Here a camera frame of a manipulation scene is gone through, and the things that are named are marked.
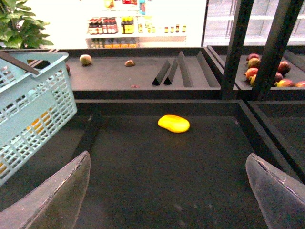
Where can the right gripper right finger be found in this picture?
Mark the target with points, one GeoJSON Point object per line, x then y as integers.
{"type": "Point", "coordinates": [280, 197]}

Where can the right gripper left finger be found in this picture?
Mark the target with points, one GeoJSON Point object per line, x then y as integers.
{"type": "Point", "coordinates": [54, 204]}

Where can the light blue plastic basket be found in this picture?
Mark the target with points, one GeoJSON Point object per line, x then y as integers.
{"type": "Point", "coordinates": [33, 107]}

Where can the yellow mango on shelf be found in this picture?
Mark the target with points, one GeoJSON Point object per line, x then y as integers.
{"type": "Point", "coordinates": [174, 123]}

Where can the black produce display stand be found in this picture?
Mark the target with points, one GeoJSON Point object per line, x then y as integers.
{"type": "Point", "coordinates": [144, 176]}

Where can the green round fruit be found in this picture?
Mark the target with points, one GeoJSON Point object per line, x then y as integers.
{"type": "Point", "coordinates": [86, 60]}

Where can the brown half fruit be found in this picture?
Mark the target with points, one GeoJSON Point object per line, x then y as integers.
{"type": "Point", "coordinates": [129, 63]}

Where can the green potted plant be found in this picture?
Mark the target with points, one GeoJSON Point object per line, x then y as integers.
{"type": "Point", "coordinates": [19, 27]}

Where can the white grocery shelf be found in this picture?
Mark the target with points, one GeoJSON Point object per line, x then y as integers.
{"type": "Point", "coordinates": [132, 24]}

